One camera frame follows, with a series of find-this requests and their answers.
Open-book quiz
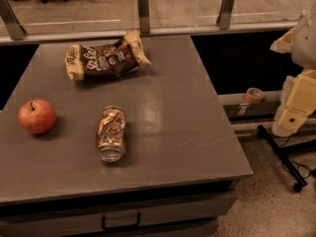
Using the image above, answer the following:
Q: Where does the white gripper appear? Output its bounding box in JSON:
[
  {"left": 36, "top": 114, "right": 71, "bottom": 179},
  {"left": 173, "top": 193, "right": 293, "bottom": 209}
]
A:
[{"left": 272, "top": 69, "right": 316, "bottom": 137}]

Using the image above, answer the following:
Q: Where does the orange soda can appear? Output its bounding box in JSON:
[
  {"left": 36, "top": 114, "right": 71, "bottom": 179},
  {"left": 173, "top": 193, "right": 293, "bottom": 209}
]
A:
[{"left": 95, "top": 106, "right": 126, "bottom": 163}]

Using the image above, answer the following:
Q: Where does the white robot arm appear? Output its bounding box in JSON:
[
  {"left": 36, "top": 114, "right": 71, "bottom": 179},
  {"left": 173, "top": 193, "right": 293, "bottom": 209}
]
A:
[{"left": 271, "top": 4, "right": 316, "bottom": 137}]

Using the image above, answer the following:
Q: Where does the black stand leg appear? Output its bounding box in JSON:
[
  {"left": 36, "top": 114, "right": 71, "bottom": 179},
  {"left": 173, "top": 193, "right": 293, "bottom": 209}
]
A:
[{"left": 257, "top": 125, "right": 316, "bottom": 193}]

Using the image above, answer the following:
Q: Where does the orange tape roll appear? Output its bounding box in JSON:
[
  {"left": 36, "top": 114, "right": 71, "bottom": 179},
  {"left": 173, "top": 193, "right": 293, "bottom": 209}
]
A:
[{"left": 245, "top": 87, "right": 265, "bottom": 104}]

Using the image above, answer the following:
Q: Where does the grey table drawer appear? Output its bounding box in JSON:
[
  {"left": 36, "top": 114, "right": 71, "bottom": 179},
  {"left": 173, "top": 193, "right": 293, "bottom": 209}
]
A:
[{"left": 0, "top": 191, "right": 237, "bottom": 237}]

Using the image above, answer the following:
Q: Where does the brown chip bag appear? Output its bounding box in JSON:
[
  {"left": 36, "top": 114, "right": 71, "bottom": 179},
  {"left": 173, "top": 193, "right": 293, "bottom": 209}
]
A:
[{"left": 65, "top": 31, "right": 150, "bottom": 81}]

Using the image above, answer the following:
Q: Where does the red apple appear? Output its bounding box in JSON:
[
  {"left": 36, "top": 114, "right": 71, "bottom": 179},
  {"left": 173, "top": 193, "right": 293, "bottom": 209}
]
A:
[{"left": 17, "top": 99, "right": 57, "bottom": 134}]

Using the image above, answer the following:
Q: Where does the black cable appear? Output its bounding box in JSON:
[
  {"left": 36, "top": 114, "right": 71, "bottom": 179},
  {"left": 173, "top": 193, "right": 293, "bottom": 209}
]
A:
[{"left": 279, "top": 135, "right": 316, "bottom": 180}]

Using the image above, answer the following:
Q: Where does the right metal glass bracket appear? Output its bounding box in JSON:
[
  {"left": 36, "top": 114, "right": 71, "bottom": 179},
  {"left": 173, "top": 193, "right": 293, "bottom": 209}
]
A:
[{"left": 216, "top": 0, "right": 235, "bottom": 30}]

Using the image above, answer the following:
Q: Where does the metal glass bracket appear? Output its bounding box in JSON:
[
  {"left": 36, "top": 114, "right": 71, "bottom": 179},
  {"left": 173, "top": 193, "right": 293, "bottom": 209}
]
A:
[
  {"left": 137, "top": 0, "right": 150, "bottom": 34},
  {"left": 0, "top": 0, "right": 26, "bottom": 40},
  {"left": 216, "top": 0, "right": 235, "bottom": 30}
]

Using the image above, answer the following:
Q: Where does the middle metal glass bracket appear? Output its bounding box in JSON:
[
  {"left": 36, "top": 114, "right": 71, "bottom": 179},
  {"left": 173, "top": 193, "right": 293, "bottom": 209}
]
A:
[{"left": 137, "top": 0, "right": 150, "bottom": 34}]

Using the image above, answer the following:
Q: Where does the black drawer handle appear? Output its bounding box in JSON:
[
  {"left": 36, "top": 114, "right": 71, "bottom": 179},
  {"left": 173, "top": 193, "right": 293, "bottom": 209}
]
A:
[{"left": 101, "top": 212, "right": 141, "bottom": 232}]

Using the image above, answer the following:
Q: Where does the left metal glass bracket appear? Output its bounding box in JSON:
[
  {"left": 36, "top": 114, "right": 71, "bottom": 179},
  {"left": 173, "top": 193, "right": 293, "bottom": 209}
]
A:
[{"left": 0, "top": 0, "right": 26, "bottom": 40}]

